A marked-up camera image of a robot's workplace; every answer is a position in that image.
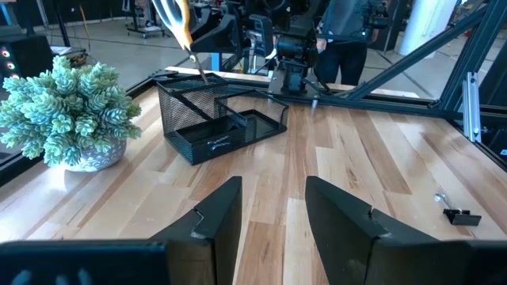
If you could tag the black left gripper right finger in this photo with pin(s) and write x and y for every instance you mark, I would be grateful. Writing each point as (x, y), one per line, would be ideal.
(348, 245)

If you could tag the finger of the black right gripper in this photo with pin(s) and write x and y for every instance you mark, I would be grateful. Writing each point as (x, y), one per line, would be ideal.
(208, 41)

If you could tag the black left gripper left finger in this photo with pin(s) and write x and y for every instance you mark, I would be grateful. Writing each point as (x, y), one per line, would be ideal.
(206, 245)

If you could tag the large black binder clip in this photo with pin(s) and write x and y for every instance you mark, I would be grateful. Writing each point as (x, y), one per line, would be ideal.
(461, 217)

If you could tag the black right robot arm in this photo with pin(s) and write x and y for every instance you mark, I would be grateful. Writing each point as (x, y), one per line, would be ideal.
(295, 51)

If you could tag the black mesh desk organizer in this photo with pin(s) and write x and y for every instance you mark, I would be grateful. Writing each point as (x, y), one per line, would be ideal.
(198, 118)

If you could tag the person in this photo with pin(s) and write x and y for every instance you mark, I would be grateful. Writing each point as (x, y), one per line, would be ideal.
(340, 59)

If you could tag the artificial succulent in patterned pot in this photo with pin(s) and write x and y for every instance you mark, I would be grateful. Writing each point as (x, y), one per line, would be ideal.
(67, 111)

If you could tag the black computer tower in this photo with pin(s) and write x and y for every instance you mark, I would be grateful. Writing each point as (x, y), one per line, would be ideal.
(27, 59)

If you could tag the silver aluminium profile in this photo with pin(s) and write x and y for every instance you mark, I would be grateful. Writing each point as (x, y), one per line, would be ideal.
(472, 107)

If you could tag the white column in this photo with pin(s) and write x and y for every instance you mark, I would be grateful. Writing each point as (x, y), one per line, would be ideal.
(425, 23)

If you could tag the black aluminium table frame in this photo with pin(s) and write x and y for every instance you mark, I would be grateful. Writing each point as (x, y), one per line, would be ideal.
(475, 55)

